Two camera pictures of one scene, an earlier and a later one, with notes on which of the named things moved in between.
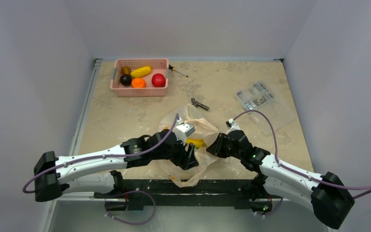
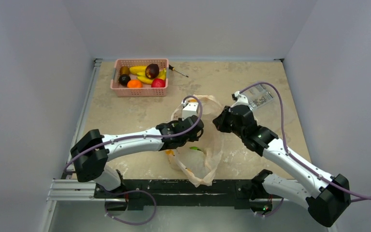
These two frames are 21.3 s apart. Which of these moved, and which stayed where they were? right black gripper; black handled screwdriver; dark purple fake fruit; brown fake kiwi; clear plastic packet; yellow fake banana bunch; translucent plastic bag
Moved: right black gripper; translucent plastic bag; yellow fake banana bunch
Stayed: black handled screwdriver; brown fake kiwi; dark purple fake fruit; clear plastic packet
